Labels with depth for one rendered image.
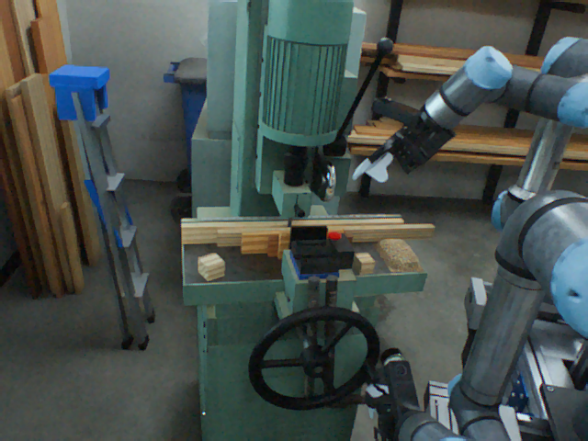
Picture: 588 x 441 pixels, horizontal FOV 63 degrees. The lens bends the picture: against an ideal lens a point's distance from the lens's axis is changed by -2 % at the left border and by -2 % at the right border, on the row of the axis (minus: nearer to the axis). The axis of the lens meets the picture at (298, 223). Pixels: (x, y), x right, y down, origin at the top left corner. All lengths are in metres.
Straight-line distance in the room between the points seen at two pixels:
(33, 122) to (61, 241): 0.57
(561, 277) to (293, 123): 0.65
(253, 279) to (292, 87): 0.44
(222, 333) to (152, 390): 0.95
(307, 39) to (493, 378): 0.71
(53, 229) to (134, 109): 1.38
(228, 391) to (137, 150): 2.61
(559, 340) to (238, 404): 0.89
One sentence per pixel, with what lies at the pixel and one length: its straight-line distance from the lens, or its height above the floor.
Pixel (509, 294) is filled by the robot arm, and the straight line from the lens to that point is 0.79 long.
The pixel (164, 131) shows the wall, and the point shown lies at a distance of 3.62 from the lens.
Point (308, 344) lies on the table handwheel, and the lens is 1.10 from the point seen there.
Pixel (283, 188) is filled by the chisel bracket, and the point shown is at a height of 1.07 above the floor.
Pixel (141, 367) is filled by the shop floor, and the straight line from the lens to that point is 2.22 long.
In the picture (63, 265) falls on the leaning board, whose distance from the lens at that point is 2.60.
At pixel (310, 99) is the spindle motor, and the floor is 1.30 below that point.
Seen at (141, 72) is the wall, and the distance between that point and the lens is 3.54.
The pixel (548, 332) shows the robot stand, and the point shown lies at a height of 0.73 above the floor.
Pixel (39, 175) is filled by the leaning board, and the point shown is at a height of 0.63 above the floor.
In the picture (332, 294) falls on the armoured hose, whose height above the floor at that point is 0.94.
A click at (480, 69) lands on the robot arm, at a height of 1.43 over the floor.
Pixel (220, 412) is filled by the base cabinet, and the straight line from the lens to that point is 1.42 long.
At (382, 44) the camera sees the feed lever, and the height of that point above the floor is 1.43.
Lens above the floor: 1.56
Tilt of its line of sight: 29 degrees down
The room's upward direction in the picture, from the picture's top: 6 degrees clockwise
